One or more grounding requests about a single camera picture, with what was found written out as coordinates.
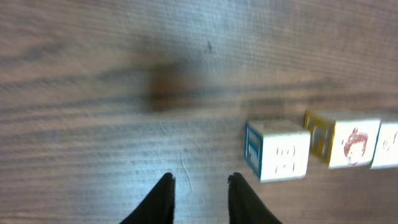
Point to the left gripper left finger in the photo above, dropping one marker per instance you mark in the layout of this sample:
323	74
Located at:
158	207

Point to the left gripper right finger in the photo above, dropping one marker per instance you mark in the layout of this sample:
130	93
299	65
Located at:
244	205

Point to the number two wooden block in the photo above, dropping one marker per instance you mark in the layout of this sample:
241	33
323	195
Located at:
276	149

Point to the acorn picture wooden block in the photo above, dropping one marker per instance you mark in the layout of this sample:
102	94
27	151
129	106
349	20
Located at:
342	138

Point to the animal picture wooden block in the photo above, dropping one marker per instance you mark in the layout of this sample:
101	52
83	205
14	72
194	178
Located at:
385	154

